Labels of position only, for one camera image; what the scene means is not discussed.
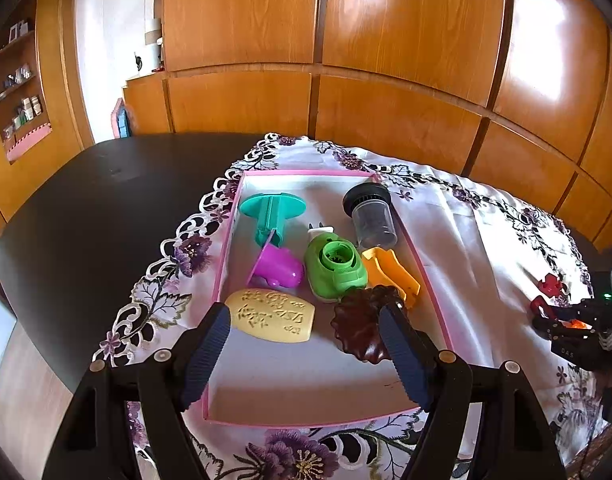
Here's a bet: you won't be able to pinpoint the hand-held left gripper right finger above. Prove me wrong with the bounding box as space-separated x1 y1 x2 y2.
378 302 561 480

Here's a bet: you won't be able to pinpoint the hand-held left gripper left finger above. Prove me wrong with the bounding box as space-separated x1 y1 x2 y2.
41 301 232 480

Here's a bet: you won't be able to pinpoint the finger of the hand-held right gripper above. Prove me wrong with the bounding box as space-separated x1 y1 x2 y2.
574 298 612 322
532 314 597 345

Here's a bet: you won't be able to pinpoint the brown fluted mould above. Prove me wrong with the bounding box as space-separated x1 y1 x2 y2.
331 284 412 365

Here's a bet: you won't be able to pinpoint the yellow oval embossed mould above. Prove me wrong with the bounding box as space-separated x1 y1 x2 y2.
224 287 317 345

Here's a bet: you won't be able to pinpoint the orange plastic cutter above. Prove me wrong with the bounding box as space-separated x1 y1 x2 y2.
361 247 422 310

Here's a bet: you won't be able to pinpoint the pink shallow box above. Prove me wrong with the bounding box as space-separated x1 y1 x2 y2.
202 170 457 429

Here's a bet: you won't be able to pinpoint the green round toy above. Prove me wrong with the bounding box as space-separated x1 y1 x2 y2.
304 222 369 304

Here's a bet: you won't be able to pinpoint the clear jar with black lid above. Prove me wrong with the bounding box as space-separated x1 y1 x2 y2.
342 182 399 250

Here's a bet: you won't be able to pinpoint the magenta plastic mould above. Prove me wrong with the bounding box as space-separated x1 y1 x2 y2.
246 241 306 290

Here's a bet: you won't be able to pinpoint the white floral embroidered tablecloth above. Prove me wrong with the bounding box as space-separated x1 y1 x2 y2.
92 132 612 480

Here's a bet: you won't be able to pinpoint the teal plastic press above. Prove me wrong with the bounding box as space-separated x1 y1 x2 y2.
239 192 307 250

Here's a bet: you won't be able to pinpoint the pink framed blue object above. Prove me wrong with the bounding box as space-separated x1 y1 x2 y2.
110 97 133 140

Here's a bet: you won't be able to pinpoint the wooden wall cabinets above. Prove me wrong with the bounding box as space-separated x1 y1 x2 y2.
0 0 612 257

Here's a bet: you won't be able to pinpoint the wooden wall shelf with items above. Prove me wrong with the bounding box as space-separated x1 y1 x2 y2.
0 19 55 164

